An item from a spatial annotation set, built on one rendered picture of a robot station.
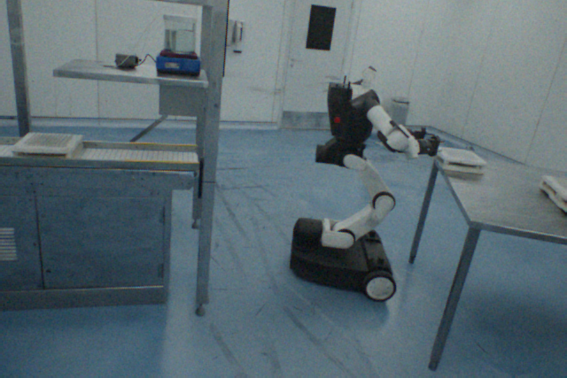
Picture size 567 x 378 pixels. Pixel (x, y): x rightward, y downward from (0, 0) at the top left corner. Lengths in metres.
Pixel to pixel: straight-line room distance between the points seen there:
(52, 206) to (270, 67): 4.32
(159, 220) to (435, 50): 6.01
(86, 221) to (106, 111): 3.65
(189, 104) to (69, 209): 0.77
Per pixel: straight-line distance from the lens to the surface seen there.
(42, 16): 5.70
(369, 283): 2.66
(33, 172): 2.15
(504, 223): 2.04
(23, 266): 2.46
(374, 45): 6.74
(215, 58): 1.87
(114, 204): 2.20
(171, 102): 2.17
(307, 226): 2.70
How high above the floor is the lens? 1.57
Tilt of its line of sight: 19 degrees down
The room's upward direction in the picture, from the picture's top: 7 degrees clockwise
